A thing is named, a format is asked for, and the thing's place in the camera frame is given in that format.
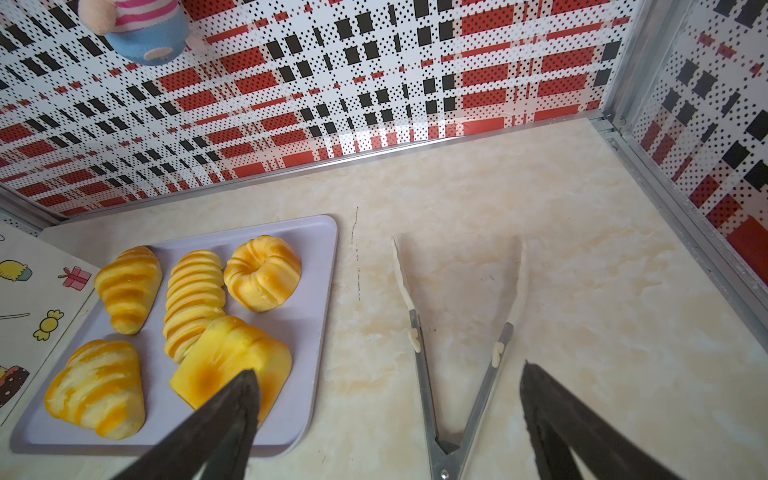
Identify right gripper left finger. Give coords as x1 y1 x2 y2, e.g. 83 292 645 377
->
116 370 261 479

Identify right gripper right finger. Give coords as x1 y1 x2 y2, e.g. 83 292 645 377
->
520 363 678 479

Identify square toast bread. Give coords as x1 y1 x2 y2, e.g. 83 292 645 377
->
169 316 292 424

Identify metal tongs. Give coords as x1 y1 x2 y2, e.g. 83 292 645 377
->
390 236 529 479

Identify long ridged bread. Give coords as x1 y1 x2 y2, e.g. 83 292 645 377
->
162 250 226 364

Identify white paper bag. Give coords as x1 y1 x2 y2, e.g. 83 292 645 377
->
0 224 99 422

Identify round bundt bread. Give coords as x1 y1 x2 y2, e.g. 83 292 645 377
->
223 235 302 313

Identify lavender tray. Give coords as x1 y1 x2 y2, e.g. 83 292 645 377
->
10 215 338 457

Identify croissant front left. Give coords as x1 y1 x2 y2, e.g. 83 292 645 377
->
44 340 146 440

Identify croissant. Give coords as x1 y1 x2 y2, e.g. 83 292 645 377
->
44 340 146 440
94 246 163 335

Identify croissant back left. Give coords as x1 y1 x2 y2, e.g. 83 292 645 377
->
94 246 163 335

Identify hanging doll toy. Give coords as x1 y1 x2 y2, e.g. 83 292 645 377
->
77 0 190 66

